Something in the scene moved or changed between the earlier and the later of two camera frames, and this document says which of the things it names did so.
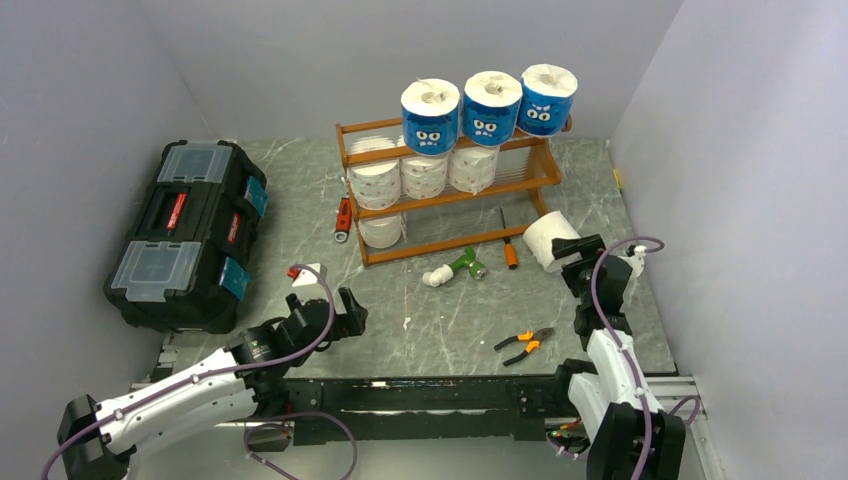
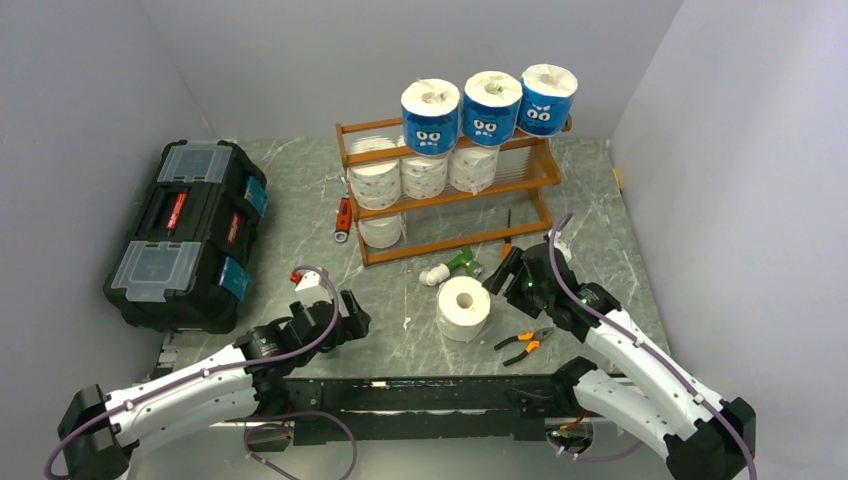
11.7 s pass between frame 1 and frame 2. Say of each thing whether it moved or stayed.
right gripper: moved
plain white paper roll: stayed
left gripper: stayed
